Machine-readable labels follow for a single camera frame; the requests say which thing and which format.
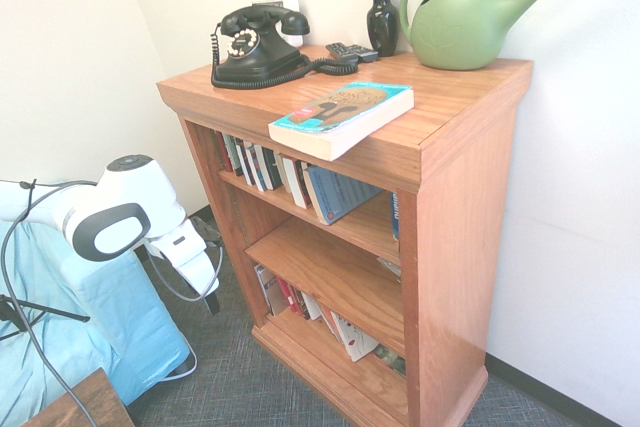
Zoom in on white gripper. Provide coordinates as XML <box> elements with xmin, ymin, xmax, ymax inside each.
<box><xmin>148</xmin><ymin>220</ymin><xmax>221</xmax><ymax>317</ymax></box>

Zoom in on teal red paperback book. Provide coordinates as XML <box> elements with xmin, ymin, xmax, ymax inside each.
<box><xmin>268</xmin><ymin>82</ymin><xmax>415</xmax><ymax>162</ymax></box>

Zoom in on white red paperback book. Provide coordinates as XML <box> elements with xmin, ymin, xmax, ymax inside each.
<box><xmin>253</xmin><ymin>262</ymin><xmax>291</xmax><ymax>317</ymax></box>

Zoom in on red cover paperback book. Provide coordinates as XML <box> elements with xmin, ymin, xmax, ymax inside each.
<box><xmin>274</xmin><ymin>275</ymin><xmax>301</xmax><ymax>316</ymax></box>

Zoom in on dark red paperback book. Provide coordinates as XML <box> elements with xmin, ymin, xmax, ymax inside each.
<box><xmin>289</xmin><ymin>284</ymin><xmax>312</xmax><ymax>321</ymax></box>

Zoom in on light blue cloth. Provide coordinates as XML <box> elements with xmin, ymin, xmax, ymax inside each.
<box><xmin>0</xmin><ymin>179</ymin><xmax>199</xmax><ymax>418</ymax></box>

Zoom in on orange striped paperback book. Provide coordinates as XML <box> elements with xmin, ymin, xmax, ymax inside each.
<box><xmin>317</xmin><ymin>302</ymin><xmax>346</xmax><ymax>343</ymax></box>

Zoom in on dark cover paperback book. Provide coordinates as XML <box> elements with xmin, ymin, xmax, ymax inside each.
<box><xmin>244</xmin><ymin>142</ymin><xmax>269</xmax><ymax>193</ymax></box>

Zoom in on blue white paperback book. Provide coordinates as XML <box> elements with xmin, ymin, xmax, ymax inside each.
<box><xmin>234</xmin><ymin>139</ymin><xmax>256</xmax><ymax>187</ymax></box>

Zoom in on black cover paperback book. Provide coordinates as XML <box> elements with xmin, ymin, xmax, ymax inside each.
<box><xmin>254</xmin><ymin>144</ymin><xmax>284</xmax><ymax>192</ymax></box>

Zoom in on thick cream pages paperback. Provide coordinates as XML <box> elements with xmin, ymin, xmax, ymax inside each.
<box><xmin>277</xmin><ymin>152</ymin><xmax>311</xmax><ymax>209</ymax></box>

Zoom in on white book red print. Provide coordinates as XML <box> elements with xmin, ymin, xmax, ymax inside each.
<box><xmin>329</xmin><ymin>310</ymin><xmax>381</xmax><ymax>363</ymax></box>

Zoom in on grey spine paperback book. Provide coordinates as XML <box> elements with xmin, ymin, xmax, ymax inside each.
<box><xmin>223</xmin><ymin>134</ymin><xmax>246</xmax><ymax>178</ymax></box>

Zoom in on dark spine paperback book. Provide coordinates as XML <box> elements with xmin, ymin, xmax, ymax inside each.
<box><xmin>297</xmin><ymin>160</ymin><xmax>316</xmax><ymax>208</ymax></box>

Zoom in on dark wooden table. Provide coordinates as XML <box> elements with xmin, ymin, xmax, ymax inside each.
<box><xmin>22</xmin><ymin>366</ymin><xmax>136</xmax><ymax>427</ymax></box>

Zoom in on dark red spine book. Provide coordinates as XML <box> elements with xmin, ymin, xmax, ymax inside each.
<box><xmin>214</xmin><ymin>130</ymin><xmax>234</xmax><ymax>173</ymax></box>

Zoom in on black tripod silver tip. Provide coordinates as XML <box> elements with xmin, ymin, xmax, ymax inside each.
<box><xmin>0</xmin><ymin>294</ymin><xmax>91</xmax><ymax>343</ymax></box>

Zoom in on blue cover paperback book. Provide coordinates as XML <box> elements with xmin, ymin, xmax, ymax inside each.
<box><xmin>303</xmin><ymin>164</ymin><xmax>384</xmax><ymax>226</ymax></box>

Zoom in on loose paper cards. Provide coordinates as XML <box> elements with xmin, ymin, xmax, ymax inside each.
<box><xmin>377</xmin><ymin>255</ymin><xmax>403</xmax><ymax>282</ymax></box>

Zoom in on dark green magazine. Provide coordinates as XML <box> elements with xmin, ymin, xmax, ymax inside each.
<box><xmin>372</xmin><ymin>343</ymin><xmax>407</xmax><ymax>378</ymax></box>

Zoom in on blue Thailand guidebook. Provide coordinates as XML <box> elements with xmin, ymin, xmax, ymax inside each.
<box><xmin>390</xmin><ymin>191</ymin><xmax>401</xmax><ymax>242</ymax></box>

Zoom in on black rotary telephone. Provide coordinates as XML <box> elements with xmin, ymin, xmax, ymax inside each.
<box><xmin>209</xmin><ymin>4</ymin><xmax>359</xmax><ymax>91</ymax></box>

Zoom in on wooden bookshelf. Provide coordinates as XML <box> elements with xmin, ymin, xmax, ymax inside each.
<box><xmin>156</xmin><ymin>44</ymin><xmax>535</xmax><ymax>427</ymax></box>

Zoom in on black remote control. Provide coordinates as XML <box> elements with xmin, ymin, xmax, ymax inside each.
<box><xmin>349</xmin><ymin>44</ymin><xmax>380</xmax><ymax>64</ymax></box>
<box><xmin>325</xmin><ymin>41</ymin><xmax>361</xmax><ymax>61</ymax></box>

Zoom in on white square alarm clock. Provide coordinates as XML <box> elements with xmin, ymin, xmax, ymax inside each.
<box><xmin>249</xmin><ymin>0</ymin><xmax>304</xmax><ymax>48</ymax></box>

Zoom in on black glossy vase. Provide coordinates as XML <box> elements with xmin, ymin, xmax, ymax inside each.
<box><xmin>367</xmin><ymin>0</ymin><xmax>400</xmax><ymax>58</ymax></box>

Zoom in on green plastic watering can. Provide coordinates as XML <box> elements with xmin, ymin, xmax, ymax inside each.
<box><xmin>398</xmin><ymin>0</ymin><xmax>609</xmax><ymax>72</ymax></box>

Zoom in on white floor cable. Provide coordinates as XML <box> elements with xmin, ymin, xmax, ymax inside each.
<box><xmin>159</xmin><ymin>346</ymin><xmax>199</xmax><ymax>382</ymax></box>

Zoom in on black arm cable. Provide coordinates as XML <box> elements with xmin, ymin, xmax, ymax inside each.
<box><xmin>0</xmin><ymin>177</ymin><xmax>225</xmax><ymax>427</ymax></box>

